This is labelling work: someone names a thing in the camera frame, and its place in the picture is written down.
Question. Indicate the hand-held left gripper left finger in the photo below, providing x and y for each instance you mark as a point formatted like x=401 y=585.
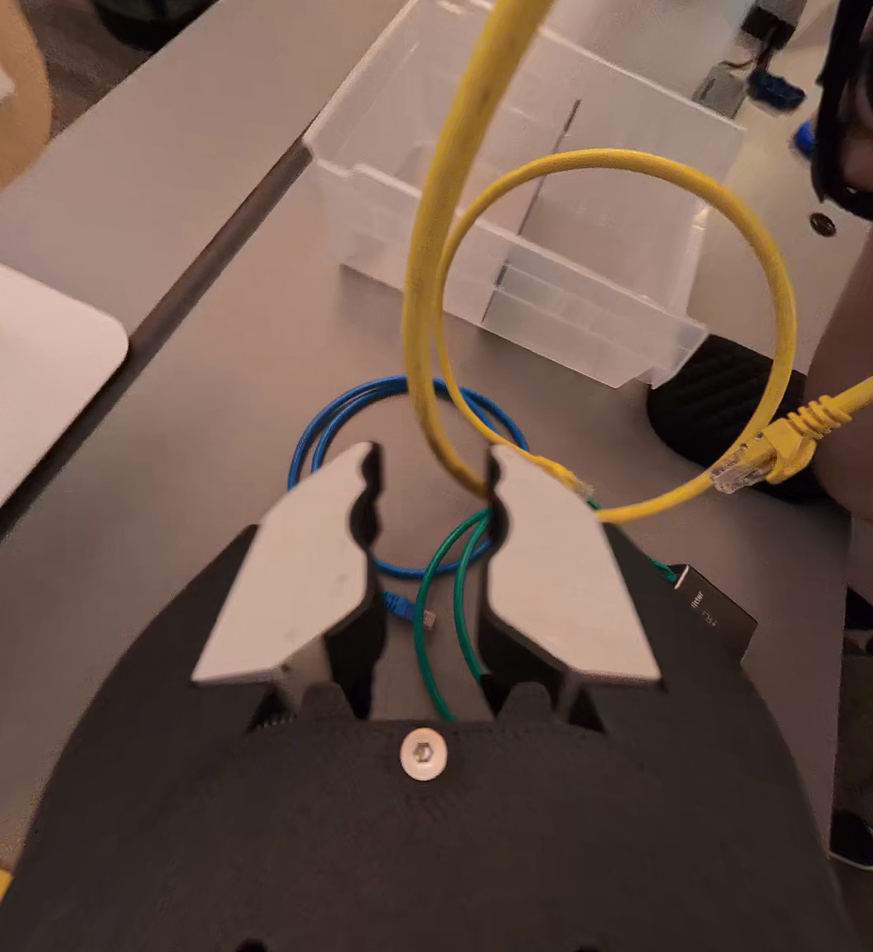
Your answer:
x=295 y=580

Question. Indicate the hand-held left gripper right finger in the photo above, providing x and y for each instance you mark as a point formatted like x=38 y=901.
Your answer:
x=555 y=587

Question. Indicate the black network switch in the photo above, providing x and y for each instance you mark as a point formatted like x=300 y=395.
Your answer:
x=711 y=617

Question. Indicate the clear plastic bin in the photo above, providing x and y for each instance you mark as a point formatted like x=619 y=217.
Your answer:
x=377 y=186

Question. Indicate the blue toy piece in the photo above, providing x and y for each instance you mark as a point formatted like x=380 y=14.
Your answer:
x=778 y=89

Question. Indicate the small black box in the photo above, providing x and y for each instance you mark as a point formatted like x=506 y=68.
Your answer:
x=767 y=22

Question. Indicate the dark grey adapter box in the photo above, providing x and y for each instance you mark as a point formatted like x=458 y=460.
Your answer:
x=719 y=89

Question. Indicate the round table grommet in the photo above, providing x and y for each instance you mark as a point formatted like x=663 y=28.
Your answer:
x=823 y=224

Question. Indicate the black wrist rest pad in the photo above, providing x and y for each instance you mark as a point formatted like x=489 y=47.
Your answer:
x=704 y=401

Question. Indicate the white board stand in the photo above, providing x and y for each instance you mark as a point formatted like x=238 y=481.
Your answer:
x=35 y=357

